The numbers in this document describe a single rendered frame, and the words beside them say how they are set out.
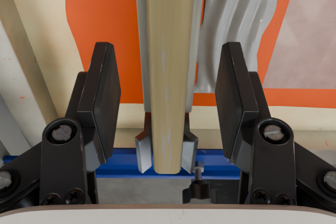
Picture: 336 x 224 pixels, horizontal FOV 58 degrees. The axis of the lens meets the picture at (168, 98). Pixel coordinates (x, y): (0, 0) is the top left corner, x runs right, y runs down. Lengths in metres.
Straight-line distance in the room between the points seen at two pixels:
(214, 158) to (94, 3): 0.25
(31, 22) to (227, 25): 0.20
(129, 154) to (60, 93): 0.12
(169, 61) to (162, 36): 0.02
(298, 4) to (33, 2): 0.26
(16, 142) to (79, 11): 2.08
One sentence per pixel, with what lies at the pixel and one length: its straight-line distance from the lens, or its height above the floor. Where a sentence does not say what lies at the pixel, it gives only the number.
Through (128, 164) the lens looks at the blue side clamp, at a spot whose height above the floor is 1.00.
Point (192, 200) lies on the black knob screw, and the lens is 0.40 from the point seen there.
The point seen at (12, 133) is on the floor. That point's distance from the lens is 2.29.
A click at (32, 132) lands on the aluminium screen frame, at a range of 0.44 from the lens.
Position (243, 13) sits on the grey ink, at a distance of 0.32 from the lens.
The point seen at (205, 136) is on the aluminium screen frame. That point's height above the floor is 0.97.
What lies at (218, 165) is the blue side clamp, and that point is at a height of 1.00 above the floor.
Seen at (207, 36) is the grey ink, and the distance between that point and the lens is 0.33.
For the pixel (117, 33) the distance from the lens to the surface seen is 0.34.
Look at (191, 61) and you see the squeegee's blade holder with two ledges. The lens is 0.31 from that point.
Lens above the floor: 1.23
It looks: 44 degrees down
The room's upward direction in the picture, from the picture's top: 179 degrees counter-clockwise
